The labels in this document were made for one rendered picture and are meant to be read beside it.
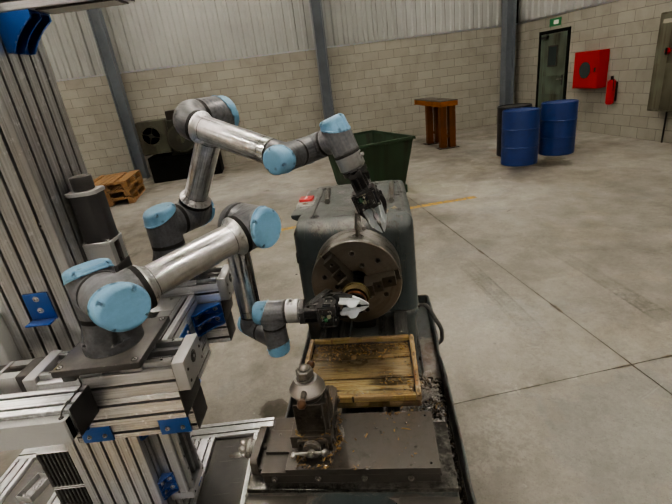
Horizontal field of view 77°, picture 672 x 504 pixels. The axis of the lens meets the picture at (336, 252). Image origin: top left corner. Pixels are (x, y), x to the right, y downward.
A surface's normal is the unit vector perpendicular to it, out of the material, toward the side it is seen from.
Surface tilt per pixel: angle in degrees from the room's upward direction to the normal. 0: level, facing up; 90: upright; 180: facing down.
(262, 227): 89
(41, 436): 90
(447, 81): 90
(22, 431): 90
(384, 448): 0
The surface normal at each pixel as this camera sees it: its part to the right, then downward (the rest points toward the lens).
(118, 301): 0.62, 0.24
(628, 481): -0.12, -0.92
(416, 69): 0.17, 0.36
